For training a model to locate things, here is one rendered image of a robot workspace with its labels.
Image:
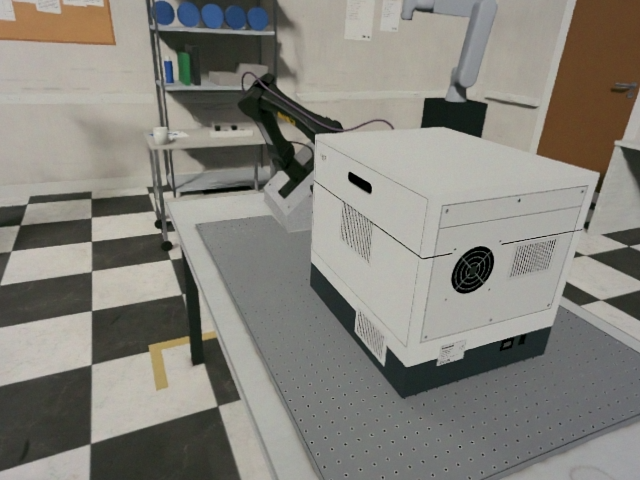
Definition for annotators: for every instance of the white boxy benchtop instrument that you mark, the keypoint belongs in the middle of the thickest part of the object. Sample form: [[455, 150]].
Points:
[[442, 254]]

